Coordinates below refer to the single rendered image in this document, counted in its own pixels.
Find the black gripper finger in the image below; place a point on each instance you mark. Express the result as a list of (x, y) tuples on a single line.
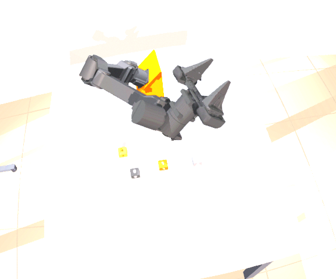
[(197, 70), (214, 101)]

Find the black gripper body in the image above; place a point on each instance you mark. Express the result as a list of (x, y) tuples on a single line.
[(190, 103)]

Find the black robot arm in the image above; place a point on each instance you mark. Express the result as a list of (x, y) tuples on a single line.
[(149, 111)]

